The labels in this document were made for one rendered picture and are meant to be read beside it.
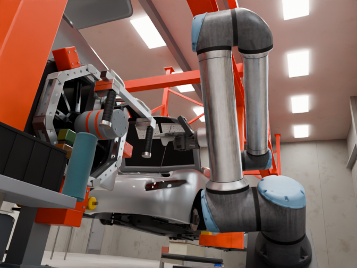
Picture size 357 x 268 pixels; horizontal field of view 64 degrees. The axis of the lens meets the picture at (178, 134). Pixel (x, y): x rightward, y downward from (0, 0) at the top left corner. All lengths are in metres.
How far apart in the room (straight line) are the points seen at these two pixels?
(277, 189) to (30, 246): 0.99
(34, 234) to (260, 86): 1.07
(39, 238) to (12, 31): 0.82
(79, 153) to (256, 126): 0.68
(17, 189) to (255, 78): 0.78
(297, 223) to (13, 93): 0.99
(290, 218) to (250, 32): 0.59
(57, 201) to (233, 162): 0.54
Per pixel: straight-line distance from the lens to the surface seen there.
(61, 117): 1.39
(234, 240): 4.72
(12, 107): 1.02
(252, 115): 1.10
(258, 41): 0.97
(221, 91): 0.92
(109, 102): 1.13
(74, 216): 1.29
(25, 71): 1.08
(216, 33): 0.94
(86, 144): 1.16
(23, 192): 0.75
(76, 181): 1.12
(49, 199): 0.81
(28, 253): 1.37
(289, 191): 0.98
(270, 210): 0.98
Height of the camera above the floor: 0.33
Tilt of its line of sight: 23 degrees up
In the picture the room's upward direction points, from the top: 6 degrees clockwise
